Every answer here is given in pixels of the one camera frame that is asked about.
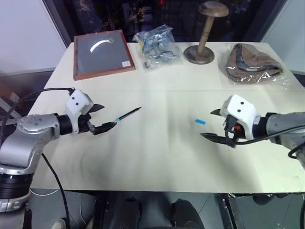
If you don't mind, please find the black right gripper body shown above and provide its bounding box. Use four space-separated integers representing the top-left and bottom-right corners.
223 114 246 148

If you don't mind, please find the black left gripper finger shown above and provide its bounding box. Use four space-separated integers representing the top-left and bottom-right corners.
88 104 105 114
92 121 118 136

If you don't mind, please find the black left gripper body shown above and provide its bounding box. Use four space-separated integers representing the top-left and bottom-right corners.
78 113 96 134

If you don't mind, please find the black pen with blue band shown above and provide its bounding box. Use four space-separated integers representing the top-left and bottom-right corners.
115 106 142 123

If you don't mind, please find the wooden framed picture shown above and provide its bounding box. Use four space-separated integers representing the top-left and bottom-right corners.
73 30 136 81

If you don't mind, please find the brown hat in plastic bag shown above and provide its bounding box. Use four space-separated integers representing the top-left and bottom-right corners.
224 42 291 91

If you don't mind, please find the wooden hat stand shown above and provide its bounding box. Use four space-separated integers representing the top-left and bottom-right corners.
183 1 229 64

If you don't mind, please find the dark rounded robot leg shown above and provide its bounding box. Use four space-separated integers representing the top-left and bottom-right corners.
170 199 205 229

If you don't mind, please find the clear plastic bag of parts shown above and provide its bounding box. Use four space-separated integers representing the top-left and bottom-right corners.
132 24 183 71

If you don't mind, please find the white shoe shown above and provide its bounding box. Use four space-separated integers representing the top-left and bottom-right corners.
51 219 67 229

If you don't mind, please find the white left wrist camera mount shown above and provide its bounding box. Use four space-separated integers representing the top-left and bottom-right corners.
65 89 94 135

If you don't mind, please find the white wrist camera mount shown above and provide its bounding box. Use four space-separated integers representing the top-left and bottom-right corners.
65 89 94 135
219 94 261 140

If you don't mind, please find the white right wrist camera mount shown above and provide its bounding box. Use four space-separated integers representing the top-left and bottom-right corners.
219 94 261 140

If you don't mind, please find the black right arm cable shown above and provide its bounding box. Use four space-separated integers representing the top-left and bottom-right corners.
224 114 305 159

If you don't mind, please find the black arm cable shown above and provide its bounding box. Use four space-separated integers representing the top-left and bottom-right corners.
0 87 74 153
224 114 305 159

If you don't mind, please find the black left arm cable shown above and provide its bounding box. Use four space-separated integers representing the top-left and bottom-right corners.
0 87 74 153

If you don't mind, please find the black table frame bracket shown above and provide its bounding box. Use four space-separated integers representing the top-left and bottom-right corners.
220 193 246 229

